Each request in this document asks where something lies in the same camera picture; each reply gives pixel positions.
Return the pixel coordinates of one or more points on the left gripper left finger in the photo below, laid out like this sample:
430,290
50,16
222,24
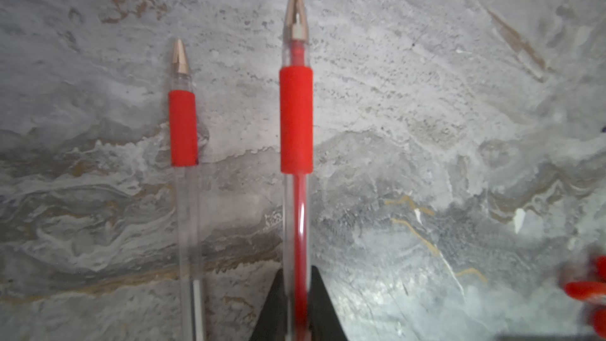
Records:
272,320

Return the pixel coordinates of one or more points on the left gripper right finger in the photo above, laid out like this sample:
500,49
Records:
324,322

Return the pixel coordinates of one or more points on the red gel pen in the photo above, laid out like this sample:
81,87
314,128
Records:
184,160
586,291
599,322
296,108

